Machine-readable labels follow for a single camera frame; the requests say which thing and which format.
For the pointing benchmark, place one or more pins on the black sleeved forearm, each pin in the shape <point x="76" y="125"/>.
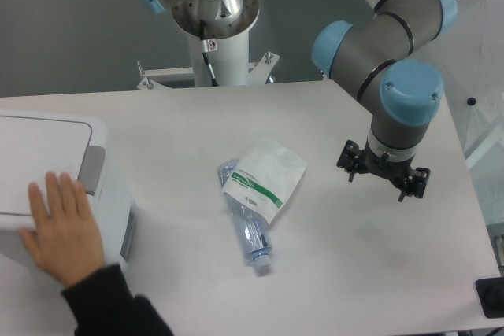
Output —
<point x="102" y="304"/>

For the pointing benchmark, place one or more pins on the crushed clear plastic bottle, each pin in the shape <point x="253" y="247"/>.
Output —
<point x="252" y="235"/>

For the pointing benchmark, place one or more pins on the white superior umbrella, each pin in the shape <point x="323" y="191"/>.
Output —
<point x="470" y="57"/>

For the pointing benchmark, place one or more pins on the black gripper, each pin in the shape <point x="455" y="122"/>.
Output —
<point x="355" y="161"/>

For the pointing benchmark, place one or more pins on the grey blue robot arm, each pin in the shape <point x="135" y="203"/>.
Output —
<point x="373" y="64"/>

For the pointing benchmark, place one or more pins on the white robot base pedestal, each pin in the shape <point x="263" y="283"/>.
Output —
<point x="217" y="32"/>

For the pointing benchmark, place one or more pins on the white metal frame bracket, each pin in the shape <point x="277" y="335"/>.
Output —
<point x="258" y="73"/>

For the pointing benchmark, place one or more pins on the black device at table edge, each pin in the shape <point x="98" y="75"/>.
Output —
<point x="490" y="293"/>

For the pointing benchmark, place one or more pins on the bare human hand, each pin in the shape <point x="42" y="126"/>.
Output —
<point x="66" y="243"/>

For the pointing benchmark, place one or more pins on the white green plastic pouch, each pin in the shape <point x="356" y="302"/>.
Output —
<point x="265" y="177"/>

